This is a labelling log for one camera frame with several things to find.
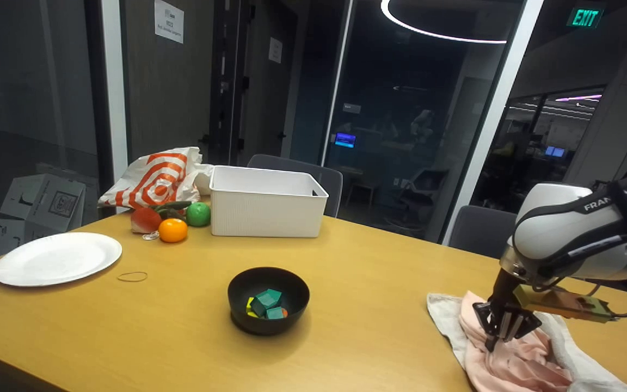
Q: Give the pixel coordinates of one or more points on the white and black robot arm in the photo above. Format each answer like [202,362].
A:
[583,233]

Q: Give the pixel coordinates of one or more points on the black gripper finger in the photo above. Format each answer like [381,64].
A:
[489,327]
[523,325]

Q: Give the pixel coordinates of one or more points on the dark green vegetable toy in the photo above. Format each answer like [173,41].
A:
[173,209]

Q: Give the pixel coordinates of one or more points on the distant computer monitor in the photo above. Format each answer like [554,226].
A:
[554,152]

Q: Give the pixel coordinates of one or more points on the small cardboard box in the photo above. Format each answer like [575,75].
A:
[6,238]

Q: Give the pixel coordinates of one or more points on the thin rubber band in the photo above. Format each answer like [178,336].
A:
[134,276]

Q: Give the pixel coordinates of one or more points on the small teal block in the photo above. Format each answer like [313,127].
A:
[277,313]

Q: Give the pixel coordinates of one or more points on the green exit sign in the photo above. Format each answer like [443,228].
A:
[584,18]

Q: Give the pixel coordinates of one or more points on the orange fruit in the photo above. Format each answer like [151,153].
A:
[173,230]

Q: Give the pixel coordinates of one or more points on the large cardboard box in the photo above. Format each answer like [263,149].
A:
[45,200]

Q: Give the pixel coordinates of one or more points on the blue lit screen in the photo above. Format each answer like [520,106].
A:
[345,140]

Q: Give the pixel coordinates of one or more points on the green apple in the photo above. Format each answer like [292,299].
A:
[198,215]

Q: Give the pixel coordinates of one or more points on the yellow toy piece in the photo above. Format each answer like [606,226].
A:
[250,313]

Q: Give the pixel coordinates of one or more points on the pink shirt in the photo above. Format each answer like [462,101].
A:
[517,362]

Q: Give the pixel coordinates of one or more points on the black bowl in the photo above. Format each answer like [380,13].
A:
[268,301]

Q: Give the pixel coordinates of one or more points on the tan wrist camera mount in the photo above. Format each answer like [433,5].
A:
[565,301]

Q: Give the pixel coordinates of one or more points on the red fruit toy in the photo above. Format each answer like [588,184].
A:
[144,218]

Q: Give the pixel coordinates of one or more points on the white round plate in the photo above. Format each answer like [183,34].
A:
[58,258]

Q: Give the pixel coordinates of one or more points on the small paper notice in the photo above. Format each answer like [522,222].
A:
[275,51]

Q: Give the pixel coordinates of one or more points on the orange and white striped bag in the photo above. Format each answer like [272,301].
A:
[157,178]

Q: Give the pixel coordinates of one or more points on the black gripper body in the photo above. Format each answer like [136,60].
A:
[509,293]

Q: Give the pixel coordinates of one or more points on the white terry towel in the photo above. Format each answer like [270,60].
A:
[448,319]

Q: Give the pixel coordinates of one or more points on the white plastic bin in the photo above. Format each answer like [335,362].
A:
[266,203]

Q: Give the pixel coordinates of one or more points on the large white paper sign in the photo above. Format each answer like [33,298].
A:
[168,20]

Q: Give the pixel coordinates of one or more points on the large teal block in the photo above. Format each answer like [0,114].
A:
[268,298]

